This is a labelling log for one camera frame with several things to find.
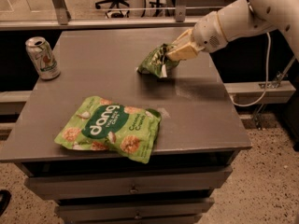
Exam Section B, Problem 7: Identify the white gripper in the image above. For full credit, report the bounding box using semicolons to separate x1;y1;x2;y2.
166;11;228;61

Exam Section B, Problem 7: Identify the green jalapeno chip bag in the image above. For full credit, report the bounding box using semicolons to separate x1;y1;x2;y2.
136;44;179;78

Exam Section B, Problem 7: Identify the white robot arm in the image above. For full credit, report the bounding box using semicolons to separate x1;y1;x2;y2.
166;0;299;61

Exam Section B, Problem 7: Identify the green rice chip bag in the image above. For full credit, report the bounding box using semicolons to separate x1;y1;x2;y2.
54;96;162;163

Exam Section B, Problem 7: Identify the grey drawer cabinet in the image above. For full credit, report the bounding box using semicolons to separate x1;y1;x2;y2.
1;28;250;224

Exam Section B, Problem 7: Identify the white soda can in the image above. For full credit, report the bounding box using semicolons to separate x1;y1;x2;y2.
25;36;60;80

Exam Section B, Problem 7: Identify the middle grey drawer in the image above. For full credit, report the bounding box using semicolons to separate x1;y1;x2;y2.
56;198;214;222

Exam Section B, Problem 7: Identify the grey drawer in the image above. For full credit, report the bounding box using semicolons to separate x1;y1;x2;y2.
56;198;214;222
25;165;232;200

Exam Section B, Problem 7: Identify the top grey drawer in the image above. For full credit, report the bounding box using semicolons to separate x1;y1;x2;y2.
25;165;232;200

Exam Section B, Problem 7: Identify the black shoe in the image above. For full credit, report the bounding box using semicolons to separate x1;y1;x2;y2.
0;189;11;216

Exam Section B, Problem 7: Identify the white cable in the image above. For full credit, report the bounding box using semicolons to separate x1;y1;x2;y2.
232;31;273;108

